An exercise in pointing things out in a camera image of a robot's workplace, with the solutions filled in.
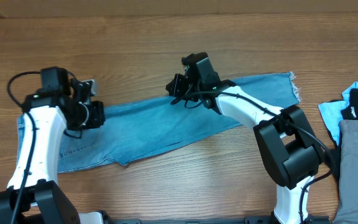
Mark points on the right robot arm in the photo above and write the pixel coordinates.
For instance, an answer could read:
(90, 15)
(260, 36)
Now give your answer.
(289, 149)

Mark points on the light blue denim jeans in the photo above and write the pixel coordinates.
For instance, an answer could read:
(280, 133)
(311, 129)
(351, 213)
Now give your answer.
(147, 128)

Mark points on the black garment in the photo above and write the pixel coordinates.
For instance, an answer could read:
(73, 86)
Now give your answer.
(333, 156)

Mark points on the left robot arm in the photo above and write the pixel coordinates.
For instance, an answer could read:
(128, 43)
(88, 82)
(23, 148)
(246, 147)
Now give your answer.
(62, 104)

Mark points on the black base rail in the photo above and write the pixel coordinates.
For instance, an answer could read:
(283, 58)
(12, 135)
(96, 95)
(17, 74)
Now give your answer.
(182, 221)

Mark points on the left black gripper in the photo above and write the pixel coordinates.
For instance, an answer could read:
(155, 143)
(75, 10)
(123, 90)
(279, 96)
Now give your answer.
(98, 116)

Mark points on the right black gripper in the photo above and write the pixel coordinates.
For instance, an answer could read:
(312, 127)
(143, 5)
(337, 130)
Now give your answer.
(176, 89)

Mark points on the light blue cloth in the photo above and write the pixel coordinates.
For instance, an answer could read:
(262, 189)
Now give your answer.
(331, 113)

